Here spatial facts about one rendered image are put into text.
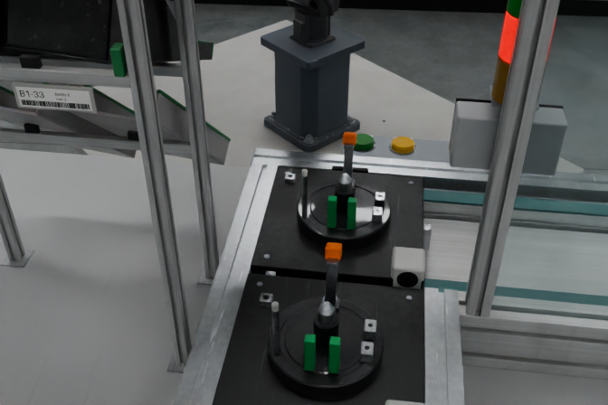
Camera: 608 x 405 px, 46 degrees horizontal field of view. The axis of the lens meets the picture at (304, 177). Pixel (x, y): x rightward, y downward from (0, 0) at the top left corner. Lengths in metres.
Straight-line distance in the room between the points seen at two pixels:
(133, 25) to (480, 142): 0.40
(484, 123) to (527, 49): 0.11
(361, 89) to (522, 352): 0.80
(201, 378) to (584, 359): 0.51
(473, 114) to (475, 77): 2.75
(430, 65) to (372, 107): 2.08
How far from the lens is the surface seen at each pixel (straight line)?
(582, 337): 1.03
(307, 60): 1.31
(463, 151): 0.84
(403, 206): 1.11
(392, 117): 1.54
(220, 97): 1.61
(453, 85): 3.48
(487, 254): 0.90
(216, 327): 0.95
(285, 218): 1.08
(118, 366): 1.06
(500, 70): 0.80
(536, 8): 0.73
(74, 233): 1.28
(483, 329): 1.00
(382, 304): 0.96
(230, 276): 1.02
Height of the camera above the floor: 1.66
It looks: 36 degrees down
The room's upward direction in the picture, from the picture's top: straight up
